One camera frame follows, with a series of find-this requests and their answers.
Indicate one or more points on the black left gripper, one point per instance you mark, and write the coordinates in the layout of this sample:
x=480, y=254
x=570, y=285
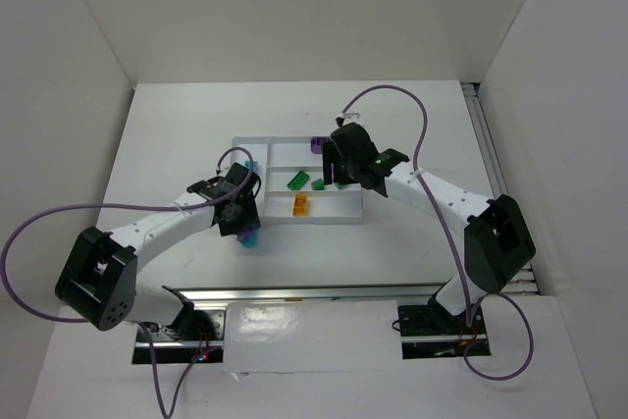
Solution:
x=238, y=222

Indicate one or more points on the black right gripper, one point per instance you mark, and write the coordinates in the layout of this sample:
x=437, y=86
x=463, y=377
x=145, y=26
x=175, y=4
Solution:
x=335, y=160

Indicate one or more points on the teal lego brick front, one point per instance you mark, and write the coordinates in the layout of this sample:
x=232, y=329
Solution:
x=249, y=242

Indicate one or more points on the teal lego brick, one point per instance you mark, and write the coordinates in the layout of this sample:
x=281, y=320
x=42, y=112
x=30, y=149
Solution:
x=253, y=165
x=249, y=242

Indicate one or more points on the green lego brick small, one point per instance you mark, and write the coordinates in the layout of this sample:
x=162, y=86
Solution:
x=318, y=185

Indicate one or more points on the yellow lego brick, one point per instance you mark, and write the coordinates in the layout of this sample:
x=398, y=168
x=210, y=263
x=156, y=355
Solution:
x=299, y=208

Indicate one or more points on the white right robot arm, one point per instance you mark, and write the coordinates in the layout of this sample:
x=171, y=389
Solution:
x=461, y=213

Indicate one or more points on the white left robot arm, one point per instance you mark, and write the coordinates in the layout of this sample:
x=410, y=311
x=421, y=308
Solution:
x=99, y=280

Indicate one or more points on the white divided plastic tray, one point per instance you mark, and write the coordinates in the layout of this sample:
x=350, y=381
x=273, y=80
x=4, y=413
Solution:
x=279, y=159

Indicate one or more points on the aluminium front rail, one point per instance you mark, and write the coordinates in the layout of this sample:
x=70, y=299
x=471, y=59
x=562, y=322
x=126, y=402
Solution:
x=225, y=296

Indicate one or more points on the aluminium rail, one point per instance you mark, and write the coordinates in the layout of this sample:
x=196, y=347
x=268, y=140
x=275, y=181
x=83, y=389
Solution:
x=225, y=296
x=495, y=169

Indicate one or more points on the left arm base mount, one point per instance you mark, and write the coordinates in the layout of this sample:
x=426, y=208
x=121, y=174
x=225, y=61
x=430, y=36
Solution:
x=202, y=340

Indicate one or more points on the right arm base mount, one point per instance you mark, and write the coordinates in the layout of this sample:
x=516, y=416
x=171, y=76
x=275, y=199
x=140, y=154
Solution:
x=422, y=338

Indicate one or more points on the aluminium right side rail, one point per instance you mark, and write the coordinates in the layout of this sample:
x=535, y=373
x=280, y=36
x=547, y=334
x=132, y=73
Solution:
x=495, y=169

